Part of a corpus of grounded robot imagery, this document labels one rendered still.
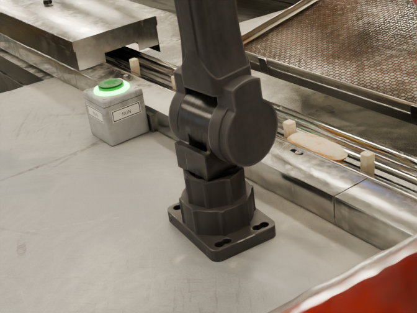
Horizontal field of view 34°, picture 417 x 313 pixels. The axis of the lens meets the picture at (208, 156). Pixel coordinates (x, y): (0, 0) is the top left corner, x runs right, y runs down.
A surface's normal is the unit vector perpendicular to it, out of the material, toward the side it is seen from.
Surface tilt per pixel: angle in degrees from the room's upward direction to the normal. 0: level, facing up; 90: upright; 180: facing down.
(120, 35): 90
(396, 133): 0
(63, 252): 0
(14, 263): 0
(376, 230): 90
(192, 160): 90
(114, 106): 90
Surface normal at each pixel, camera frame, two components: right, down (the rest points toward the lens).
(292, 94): -0.12, -0.88
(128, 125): 0.59, 0.31
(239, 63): 0.62, 0.04
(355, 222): -0.80, 0.36
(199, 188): -0.48, 0.46
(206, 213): -0.25, 0.47
